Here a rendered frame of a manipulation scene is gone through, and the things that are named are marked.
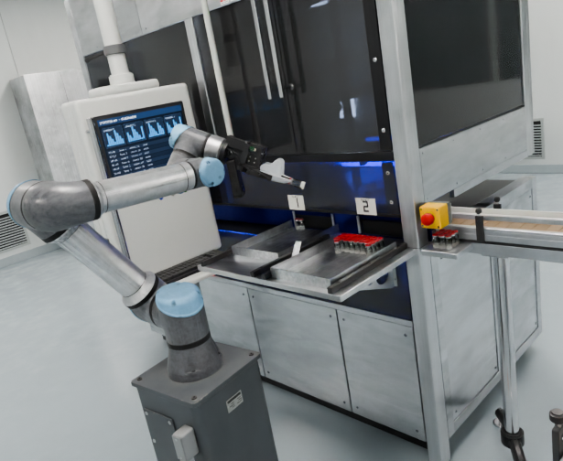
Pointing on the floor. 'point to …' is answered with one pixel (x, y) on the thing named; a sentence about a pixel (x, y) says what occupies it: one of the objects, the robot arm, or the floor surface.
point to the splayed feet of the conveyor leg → (511, 437)
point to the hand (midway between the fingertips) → (286, 181)
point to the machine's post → (438, 426)
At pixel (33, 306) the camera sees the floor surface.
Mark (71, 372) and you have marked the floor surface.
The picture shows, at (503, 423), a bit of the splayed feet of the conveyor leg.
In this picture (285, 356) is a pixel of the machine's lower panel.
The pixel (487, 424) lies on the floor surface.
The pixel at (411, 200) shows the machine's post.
